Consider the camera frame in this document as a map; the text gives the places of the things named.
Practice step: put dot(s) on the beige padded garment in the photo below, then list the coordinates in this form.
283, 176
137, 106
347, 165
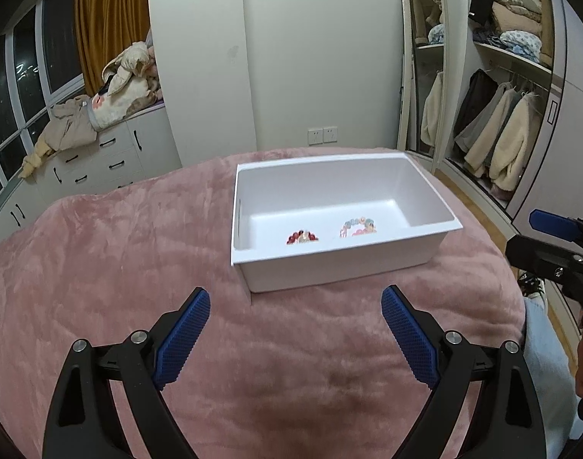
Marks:
66, 129

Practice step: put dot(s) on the dark hanging coat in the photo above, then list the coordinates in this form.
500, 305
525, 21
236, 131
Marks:
475, 100

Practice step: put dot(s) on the open wardrobe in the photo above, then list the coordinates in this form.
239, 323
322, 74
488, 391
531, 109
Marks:
544, 129

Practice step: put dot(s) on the mustard curtain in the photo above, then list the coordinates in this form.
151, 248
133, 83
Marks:
109, 14

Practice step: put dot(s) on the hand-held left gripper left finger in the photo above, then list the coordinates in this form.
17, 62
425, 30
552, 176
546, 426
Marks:
184, 339

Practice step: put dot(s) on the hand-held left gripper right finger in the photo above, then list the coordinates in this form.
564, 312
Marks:
411, 339

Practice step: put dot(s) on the large window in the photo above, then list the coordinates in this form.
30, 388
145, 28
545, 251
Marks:
28, 71

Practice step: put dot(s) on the cream fleece hanging coat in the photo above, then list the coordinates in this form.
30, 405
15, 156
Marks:
511, 143

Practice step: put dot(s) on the white sneaker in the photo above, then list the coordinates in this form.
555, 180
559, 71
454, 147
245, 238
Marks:
532, 287

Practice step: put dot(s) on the cream plush jacket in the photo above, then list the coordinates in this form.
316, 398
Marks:
129, 86

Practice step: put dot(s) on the person's leg in jeans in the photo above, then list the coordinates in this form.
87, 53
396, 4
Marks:
549, 368

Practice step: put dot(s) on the white wall socket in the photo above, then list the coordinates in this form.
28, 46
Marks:
330, 134
314, 136

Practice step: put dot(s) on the pink fluffy blanket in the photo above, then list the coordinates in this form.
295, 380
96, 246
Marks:
152, 258

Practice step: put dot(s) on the white plastic box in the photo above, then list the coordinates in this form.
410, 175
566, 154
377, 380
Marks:
320, 191

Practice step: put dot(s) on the standing mirror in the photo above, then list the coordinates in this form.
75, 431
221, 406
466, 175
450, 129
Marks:
427, 57

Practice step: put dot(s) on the stack of folded clothes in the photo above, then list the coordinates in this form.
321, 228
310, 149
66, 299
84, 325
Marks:
516, 24

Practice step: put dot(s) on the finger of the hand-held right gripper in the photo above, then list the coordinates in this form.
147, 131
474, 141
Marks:
554, 222
535, 253

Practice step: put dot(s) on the white drawer cabinet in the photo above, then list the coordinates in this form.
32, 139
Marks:
143, 148

